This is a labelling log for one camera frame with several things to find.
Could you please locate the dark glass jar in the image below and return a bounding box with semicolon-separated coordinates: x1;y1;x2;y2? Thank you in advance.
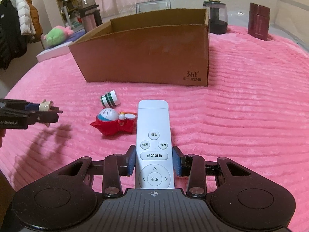
203;0;228;35

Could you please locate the beige tape roll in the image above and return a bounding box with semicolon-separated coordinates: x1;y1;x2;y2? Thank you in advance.
38;100;53;112

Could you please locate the pink fleece blanket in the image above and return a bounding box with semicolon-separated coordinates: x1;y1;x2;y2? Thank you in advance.
1;26;308;231

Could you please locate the brown cardboard box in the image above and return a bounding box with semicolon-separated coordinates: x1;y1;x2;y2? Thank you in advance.
69;9;210;86

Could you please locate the green pink plush toy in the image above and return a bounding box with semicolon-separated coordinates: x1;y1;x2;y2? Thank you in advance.
43;26;74;47

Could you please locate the black jacket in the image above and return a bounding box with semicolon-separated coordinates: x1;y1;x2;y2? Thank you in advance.
1;0;27;70

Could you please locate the white flat box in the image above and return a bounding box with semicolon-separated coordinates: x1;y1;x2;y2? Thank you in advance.
36;29;85;62

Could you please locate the white remote control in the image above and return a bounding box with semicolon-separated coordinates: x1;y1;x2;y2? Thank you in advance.
135;100;174;189

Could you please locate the red Doraemon figurine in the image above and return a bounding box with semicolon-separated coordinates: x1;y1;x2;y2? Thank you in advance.
90;108;137;136

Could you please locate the brown jacket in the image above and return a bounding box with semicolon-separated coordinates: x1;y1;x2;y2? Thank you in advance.
24;0;43;43

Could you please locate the maroon thermos cup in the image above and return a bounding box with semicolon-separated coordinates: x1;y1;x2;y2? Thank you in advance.
248;3;270;40

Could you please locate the green white small bottle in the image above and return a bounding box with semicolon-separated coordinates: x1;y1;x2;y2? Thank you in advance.
100;90;120;108

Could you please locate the clear plastic sheet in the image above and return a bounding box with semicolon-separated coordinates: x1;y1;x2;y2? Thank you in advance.
274;0;308;49

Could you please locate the bookshelf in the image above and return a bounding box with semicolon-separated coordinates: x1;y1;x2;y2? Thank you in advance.
56;0;82;30

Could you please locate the steel thermos flask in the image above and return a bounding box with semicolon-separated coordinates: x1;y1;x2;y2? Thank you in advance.
78;0;103;32

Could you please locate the white puffer jacket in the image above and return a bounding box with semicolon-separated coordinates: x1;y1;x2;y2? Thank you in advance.
10;0;36;41

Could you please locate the framed picture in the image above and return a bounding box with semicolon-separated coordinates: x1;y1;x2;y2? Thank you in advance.
136;0;171;14

